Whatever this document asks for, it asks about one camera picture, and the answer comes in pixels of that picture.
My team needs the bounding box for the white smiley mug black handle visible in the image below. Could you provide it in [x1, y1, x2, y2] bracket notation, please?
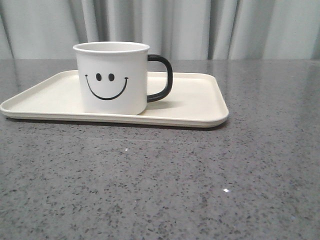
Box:
[73, 41, 173, 115]

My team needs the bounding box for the grey pleated curtain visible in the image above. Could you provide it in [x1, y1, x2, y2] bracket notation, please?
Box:
[0, 0, 320, 60]

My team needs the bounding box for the cream rectangular plastic tray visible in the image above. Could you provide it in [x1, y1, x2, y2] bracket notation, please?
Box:
[0, 70, 229, 128]

